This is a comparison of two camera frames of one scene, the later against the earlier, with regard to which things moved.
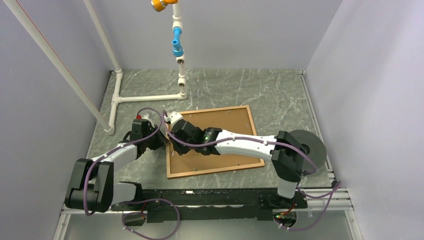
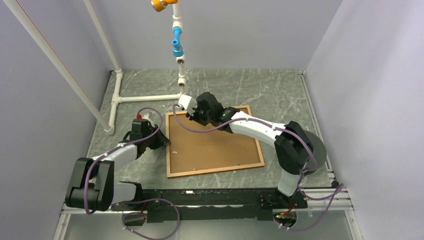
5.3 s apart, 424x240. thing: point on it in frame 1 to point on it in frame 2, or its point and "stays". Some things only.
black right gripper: [181, 150] to [194, 117]
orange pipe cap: [159, 5] stays
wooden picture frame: [236, 121] stays
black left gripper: [161, 140] stays
